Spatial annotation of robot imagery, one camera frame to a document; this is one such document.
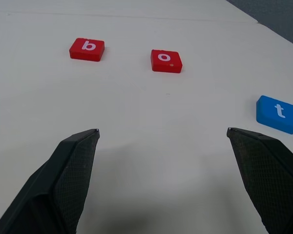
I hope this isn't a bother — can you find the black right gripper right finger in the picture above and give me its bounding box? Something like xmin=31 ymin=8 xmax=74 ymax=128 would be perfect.
xmin=226 ymin=127 xmax=293 ymax=234

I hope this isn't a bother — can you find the red letter tile b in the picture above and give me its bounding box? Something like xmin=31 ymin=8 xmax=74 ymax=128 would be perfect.
xmin=68 ymin=38 xmax=105 ymax=61

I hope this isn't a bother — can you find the red letter o block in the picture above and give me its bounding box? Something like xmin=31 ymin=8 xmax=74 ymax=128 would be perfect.
xmin=150 ymin=49 xmax=183 ymax=74

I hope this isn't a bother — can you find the blue letter t block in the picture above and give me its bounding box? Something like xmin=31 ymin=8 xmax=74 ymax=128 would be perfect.
xmin=255 ymin=95 xmax=293 ymax=135

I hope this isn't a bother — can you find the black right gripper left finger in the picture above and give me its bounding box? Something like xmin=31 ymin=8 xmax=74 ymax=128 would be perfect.
xmin=0 ymin=128 xmax=100 ymax=234

